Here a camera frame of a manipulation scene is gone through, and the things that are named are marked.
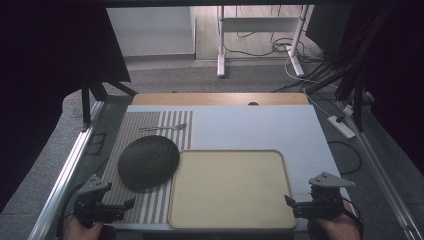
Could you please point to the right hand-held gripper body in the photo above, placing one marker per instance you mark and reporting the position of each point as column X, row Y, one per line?
column 326, row 203

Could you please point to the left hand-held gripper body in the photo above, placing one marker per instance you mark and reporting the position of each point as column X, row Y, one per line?
column 91, row 205

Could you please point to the person's left hand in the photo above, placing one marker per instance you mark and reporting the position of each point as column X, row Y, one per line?
column 80, row 232

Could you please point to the person's right hand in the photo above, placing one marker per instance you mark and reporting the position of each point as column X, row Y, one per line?
column 340, row 230

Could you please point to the dark grey round plate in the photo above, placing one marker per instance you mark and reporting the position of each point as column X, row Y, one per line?
column 148, row 162

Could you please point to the beige rectangular tray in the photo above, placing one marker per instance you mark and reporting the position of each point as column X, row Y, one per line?
column 230, row 190

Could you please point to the white power strip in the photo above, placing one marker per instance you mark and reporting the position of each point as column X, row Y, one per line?
column 340, row 126

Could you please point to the grey striped placemat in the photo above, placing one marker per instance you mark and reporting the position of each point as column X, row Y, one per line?
column 141, row 121

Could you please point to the silver fork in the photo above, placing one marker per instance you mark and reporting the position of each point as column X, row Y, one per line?
column 166, row 127

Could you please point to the white cabinet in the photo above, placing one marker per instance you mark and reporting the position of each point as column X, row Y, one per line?
column 150, row 31

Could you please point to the aluminium rail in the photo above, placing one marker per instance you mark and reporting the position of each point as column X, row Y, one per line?
column 63, row 180
column 383, row 176

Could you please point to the white desk frame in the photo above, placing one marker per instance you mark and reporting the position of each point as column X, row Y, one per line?
column 260, row 24

